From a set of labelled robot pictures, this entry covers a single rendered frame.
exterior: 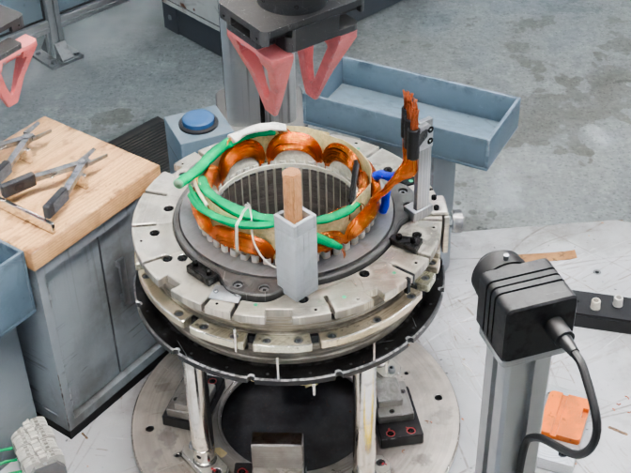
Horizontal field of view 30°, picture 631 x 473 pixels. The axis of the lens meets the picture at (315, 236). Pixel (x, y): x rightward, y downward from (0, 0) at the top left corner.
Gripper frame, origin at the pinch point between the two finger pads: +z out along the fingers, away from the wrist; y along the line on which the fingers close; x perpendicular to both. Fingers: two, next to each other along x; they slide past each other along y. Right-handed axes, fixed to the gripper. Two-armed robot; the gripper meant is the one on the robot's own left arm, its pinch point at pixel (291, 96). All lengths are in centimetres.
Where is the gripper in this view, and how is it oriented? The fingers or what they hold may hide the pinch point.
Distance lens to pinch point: 100.3
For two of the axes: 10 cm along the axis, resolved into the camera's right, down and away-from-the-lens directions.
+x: -6.1, -5.1, 6.1
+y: 7.9, -3.7, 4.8
